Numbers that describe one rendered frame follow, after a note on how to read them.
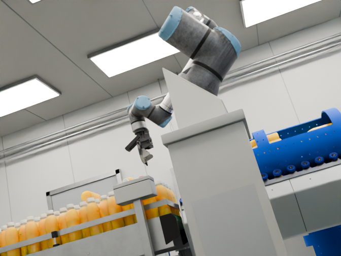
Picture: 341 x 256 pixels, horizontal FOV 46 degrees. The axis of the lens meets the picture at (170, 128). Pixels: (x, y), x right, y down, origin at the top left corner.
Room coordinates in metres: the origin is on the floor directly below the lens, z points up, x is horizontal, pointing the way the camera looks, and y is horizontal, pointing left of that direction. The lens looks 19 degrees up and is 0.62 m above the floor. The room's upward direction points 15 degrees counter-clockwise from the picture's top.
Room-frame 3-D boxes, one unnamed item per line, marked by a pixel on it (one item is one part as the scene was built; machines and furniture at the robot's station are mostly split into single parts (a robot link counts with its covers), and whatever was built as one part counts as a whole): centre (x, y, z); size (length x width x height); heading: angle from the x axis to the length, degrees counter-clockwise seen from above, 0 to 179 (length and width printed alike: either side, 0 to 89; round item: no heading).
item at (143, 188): (2.08, 0.26, 1.05); 0.20 x 0.10 x 0.10; 82
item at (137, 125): (2.31, 0.18, 1.46); 0.10 x 0.09 x 0.05; 172
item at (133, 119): (2.31, 0.18, 1.55); 0.10 x 0.09 x 0.12; 24
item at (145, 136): (2.31, 0.18, 1.38); 0.09 x 0.08 x 0.12; 82
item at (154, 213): (2.24, 0.22, 1.00); 0.07 x 0.07 x 0.19
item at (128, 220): (2.26, 0.34, 1.00); 0.07 x 0.07 x 0.19
